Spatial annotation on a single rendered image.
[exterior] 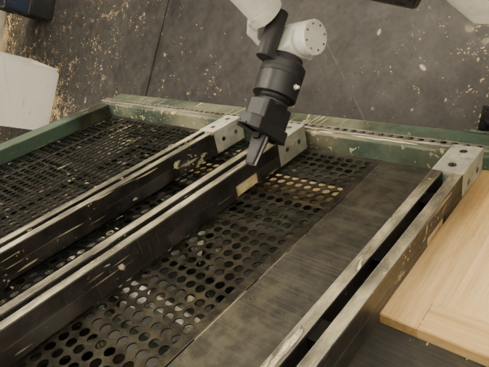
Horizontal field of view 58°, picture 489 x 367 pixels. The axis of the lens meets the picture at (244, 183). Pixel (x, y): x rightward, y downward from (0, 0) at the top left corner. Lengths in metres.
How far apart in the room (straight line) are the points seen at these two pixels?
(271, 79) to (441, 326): 0.50
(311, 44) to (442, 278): 0.47
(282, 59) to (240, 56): 1.86
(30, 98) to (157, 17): 1.55
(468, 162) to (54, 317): 0.83
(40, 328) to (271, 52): 0.63
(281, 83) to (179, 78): 2.25
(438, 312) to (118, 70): 3.23
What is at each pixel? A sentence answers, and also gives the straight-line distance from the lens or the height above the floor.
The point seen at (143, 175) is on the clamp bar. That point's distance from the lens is 1.17.
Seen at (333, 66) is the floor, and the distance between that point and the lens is 2.33.
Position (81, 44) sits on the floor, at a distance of 4.20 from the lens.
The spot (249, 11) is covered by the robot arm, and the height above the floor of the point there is 1.35.
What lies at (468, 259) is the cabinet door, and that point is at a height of 1.15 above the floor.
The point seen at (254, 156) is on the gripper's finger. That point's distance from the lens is 0.85.
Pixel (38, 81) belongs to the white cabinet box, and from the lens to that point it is 4.41.
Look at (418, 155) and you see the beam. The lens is 1.12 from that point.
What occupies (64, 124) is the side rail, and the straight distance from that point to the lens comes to 1.89.
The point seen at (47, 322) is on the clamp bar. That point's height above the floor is 1.58.
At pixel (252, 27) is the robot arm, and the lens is 0.89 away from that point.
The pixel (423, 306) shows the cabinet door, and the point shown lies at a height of 1.27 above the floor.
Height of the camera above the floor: 1.95
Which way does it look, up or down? 50 degrees down
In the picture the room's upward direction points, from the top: 87 degrees counter-clockwise
